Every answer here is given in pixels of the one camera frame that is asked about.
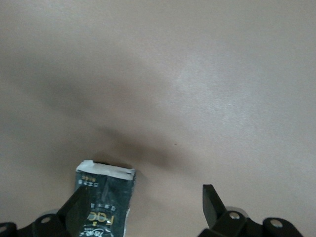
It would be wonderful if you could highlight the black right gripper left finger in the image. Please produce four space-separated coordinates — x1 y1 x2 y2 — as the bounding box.
0 185 91 237

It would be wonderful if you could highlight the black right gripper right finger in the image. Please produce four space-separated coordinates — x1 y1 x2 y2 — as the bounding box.
197 184 304 237

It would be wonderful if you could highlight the black printed trash packet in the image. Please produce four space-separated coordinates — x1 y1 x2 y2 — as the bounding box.
65 159 137 237

